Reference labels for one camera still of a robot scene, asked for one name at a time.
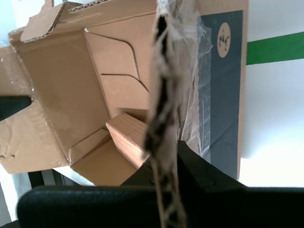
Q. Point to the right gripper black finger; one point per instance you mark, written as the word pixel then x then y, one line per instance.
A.
pixel 237 206
pixel 83 206

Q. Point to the brown cardboard box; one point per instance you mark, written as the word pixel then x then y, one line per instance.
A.
pixel 59 83

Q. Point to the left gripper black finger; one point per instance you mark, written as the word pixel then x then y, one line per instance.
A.
pixel 12 104

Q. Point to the green tape strip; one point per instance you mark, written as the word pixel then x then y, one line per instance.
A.
pixel 273 50

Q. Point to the light wooden block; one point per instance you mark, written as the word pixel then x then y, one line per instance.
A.
pixel 128 140

